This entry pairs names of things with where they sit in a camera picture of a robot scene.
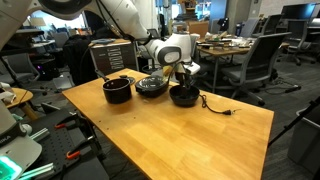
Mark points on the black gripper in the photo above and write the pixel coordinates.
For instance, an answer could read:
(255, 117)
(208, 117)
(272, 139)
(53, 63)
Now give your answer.
(183, 75)

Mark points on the black round bowl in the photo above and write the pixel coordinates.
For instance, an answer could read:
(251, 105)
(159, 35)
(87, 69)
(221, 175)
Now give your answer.
(183, 100)

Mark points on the glass pot lid black knob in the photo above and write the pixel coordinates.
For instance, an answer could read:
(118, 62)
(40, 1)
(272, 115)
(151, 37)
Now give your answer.
(130, 80)

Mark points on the black electric hot plate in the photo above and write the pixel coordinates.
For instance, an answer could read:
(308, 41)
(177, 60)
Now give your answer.
(150, 88)

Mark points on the grey padded office chair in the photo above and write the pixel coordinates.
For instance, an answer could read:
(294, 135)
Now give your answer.
(196, 46)

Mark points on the brown cardboard box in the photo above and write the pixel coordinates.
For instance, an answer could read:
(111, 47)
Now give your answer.
(199, 28)

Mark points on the grey mesh office chair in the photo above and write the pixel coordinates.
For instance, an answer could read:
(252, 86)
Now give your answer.
(263, 53)

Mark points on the black tripod leg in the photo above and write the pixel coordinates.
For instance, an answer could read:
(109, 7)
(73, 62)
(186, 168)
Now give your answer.
(293, 121)

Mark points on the black jacket pile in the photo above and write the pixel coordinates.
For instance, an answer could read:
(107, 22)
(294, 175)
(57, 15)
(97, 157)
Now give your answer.
(75, 56)

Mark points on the grey plastic bin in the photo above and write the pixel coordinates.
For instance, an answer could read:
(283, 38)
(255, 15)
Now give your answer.
(306, 143)

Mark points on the black computer monitor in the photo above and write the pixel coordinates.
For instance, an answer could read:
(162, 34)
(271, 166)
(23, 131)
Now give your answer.
(298, 10)

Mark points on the black computer tower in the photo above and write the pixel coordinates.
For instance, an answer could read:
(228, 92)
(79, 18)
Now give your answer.
(46, 70)

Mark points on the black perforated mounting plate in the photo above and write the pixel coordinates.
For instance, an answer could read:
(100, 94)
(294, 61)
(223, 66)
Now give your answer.
(56, 146)

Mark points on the aluminium extrusion bar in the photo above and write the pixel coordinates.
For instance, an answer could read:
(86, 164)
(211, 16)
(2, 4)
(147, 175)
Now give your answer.
(36, 170)
(40, 134)

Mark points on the white shade table lamp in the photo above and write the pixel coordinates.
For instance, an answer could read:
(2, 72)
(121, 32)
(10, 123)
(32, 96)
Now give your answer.
(37, 21)

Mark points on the round wooden side table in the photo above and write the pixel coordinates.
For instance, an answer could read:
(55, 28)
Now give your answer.
(21, 95)

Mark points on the black shelf unit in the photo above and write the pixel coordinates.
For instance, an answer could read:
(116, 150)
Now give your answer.
(20, 41)

